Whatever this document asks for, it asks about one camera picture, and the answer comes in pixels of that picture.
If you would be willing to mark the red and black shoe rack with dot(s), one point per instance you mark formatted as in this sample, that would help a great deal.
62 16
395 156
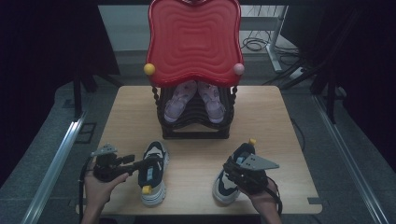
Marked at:
194 40

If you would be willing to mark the person's left hand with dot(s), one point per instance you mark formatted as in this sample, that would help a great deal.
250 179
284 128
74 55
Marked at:
99 191

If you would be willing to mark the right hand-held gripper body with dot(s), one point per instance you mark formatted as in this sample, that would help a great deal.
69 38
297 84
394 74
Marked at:
252 177

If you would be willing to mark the black stand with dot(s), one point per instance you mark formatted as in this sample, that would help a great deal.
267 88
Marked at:
77 93
330 99

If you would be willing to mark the white power strip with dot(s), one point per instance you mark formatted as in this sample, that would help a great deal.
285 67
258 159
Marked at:
296 73

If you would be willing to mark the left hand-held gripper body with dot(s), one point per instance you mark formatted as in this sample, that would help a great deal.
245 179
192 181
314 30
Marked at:
107 168

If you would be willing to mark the person's right hand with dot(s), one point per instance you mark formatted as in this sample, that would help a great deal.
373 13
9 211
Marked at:
264 197

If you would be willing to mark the aluminium rail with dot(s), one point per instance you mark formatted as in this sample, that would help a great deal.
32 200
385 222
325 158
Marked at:
49 174
351 161

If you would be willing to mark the grey metal desk frame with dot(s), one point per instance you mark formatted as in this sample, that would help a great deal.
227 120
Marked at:
275 46

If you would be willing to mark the black curtain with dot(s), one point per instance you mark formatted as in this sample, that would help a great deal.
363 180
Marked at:
367 46
37 46

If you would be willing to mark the purple sandal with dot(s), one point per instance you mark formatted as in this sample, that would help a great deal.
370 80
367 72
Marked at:
179 99
213 101

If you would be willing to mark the navy and white sneaker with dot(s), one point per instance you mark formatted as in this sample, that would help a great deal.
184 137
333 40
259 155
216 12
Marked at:
225 189
154 177

